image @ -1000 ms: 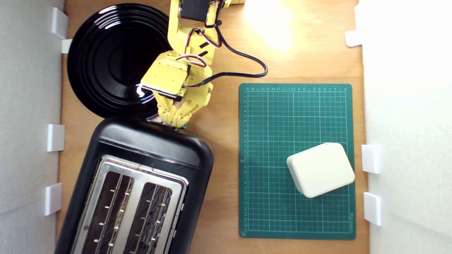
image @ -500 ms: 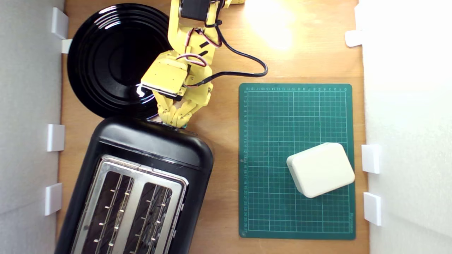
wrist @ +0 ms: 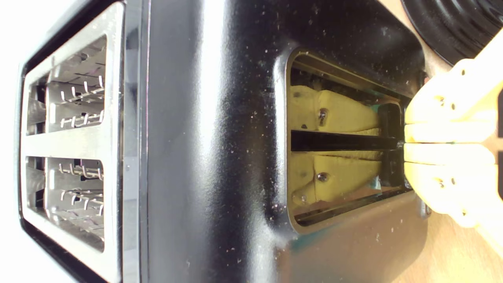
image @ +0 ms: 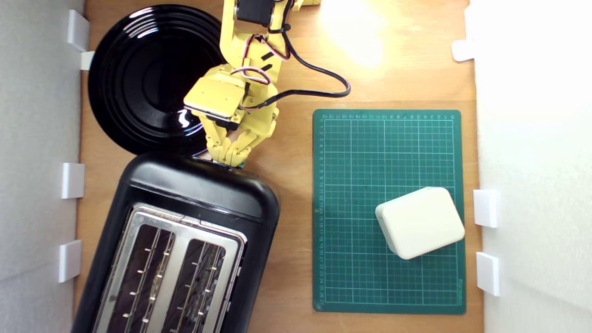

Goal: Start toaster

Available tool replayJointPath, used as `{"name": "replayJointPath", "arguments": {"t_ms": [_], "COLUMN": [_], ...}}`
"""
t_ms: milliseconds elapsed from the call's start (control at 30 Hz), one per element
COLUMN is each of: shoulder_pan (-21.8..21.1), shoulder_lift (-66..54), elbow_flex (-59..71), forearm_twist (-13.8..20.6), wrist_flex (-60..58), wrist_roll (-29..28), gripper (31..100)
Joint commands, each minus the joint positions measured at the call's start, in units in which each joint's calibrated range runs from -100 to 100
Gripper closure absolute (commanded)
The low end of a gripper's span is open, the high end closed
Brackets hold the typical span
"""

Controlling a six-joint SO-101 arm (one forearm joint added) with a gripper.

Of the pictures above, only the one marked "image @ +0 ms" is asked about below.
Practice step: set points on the black two-slot toaster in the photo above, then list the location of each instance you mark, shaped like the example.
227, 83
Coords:
199, 189

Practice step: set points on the black plate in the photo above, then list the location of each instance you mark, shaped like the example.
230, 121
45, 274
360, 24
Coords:
138, 83

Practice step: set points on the green cutting mat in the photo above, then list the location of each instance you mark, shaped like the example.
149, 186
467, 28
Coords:
360, 162

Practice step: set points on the white block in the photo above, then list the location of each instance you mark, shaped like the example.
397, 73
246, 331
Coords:
421, 222

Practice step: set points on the yellow gripper camera box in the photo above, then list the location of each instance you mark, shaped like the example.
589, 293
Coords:
215, 95

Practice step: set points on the small white wall clip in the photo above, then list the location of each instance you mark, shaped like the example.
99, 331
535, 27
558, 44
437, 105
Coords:
87, 60

